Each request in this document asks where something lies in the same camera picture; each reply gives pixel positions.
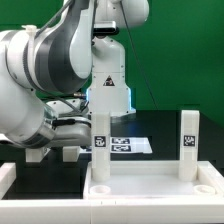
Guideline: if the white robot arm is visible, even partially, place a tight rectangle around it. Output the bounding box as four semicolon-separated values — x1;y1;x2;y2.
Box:
0;0;149;149

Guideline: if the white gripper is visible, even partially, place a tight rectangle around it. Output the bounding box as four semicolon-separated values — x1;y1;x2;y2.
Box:
49;116;91;147

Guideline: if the fiducial marker sheet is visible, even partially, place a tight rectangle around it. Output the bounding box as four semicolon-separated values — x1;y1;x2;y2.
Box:
80;137;152;154

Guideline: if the white front rail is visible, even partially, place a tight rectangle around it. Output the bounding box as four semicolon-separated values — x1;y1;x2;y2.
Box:
0;199;224;224

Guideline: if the white left rail block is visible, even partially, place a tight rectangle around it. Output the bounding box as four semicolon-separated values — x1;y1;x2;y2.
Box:
0;163;16;200

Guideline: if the grey depth camera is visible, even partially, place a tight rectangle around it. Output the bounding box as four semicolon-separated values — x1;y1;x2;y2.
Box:
93;21;119;36

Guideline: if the white desk top tray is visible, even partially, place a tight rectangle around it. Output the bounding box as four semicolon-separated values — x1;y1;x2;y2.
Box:
83;160;224;200

